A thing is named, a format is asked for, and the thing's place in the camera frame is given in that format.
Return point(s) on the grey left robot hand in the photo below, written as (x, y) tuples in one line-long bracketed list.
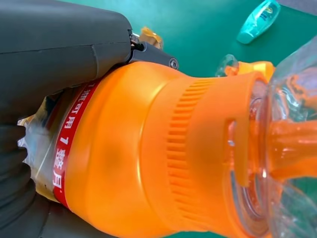
[(62, 42)]

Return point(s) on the orange detergent bottle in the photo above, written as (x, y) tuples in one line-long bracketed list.
[(149, 148)]

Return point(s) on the teal plastic bottle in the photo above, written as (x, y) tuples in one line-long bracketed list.
[(259, 21)]

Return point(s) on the yellow plastic sheet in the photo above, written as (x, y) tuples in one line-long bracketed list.
[(151, 36)]

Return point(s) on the green table mat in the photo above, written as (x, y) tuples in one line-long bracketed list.
[(198, 33)]

